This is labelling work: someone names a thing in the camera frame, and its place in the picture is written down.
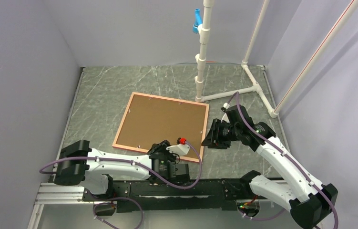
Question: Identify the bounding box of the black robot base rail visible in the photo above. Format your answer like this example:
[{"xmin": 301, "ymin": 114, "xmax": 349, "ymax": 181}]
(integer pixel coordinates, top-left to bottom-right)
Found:
[{"xmin": 82, "ymin": 175, "xmax": 265, "ymax": 216}]

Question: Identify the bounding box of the red wooden picture frame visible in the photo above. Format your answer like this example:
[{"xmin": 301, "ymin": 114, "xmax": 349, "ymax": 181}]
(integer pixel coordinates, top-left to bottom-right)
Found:
[{"xmin": 112, "ymin": 92, "xmax": 210, "ymax": 164}]

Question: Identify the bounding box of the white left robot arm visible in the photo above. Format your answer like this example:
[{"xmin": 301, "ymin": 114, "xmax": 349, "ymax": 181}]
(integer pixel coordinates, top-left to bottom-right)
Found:
[{"xmin": 54, "ymin": 139, "xmax": 190, "ymax": 200}]

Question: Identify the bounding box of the blue pipe fitting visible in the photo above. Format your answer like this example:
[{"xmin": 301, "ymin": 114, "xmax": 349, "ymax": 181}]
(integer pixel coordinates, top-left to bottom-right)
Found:
[{"xmin": 192, "ymin": 9, "xmax": 203, "ymax": 34}]

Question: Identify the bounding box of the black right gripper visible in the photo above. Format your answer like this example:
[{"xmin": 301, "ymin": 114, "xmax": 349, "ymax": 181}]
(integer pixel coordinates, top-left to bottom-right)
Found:
[{"xmin": 201, "ymin": 118, "xmax": 241, "ymax": 149}]

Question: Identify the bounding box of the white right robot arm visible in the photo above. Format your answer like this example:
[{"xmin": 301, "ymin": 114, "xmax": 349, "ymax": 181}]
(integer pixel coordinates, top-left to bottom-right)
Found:
[{"xmin": 202, "ymin": 103, "xmax": 338, "ymax": 229}]

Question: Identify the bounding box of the brown cardboard backing board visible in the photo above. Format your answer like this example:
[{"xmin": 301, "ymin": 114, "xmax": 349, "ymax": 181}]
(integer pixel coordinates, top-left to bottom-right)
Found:
[{"xmin": 115, "ymin": 94, "xmax": 207, "ymax": 159}]

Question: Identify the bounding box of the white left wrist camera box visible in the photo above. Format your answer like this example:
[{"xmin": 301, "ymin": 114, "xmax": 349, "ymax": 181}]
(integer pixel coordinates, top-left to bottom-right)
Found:
[{"xmin": 166, "ymin": 138, "xmax": 190, "ymax": 156}]

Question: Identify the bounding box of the white PVC pipe stand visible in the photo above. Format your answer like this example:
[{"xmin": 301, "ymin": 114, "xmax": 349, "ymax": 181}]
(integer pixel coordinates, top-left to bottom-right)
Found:
[{"xmin": 194, "ymin": 0, "xmax": 358, "ymax": 119}]

